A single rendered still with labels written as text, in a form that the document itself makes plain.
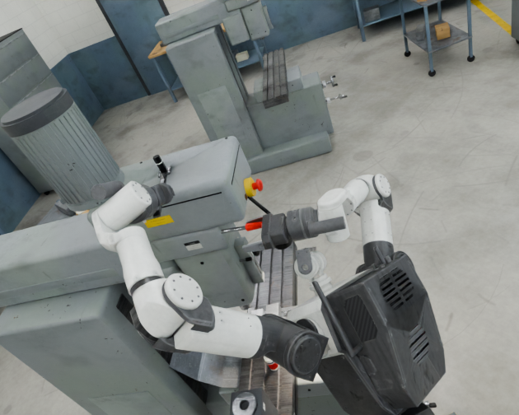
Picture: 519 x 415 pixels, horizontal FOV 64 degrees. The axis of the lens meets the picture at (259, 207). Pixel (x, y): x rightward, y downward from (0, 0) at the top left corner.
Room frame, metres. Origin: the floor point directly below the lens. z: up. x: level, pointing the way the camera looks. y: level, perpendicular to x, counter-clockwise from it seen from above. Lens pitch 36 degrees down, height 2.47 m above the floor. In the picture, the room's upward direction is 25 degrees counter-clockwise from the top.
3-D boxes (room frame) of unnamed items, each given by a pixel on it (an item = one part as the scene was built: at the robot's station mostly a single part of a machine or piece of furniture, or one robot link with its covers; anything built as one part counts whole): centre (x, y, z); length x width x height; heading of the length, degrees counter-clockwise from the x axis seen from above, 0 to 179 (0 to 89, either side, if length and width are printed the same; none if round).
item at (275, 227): (0.91, -0.04, 1.70); 0.13 x 0.12 x 0.10; 160
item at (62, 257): (1.33, 0.69, 1.66); 0.80 x 0.23 x 0.20; 71
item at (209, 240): (1.18, 0.26, 1.68); 0.34 x 0.24 x 0.10; 71
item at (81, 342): (1.37, 0.80, 0.78); 0.50 x 0.47 x 1.56; 71
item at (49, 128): (1.24, 0.45, 2.05); 0.20 x 0.20 x 0.32
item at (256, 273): (1.12, 0.11, 1.45); 0.04 x 0.04 x 0.21; 71
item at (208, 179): (1.17, 0.23, 1.81); 0.47 x 0.26 x 0.16; 71
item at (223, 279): (1.16, 0.22, 1.47); 0.21 x 0.19 x 0.32; 161
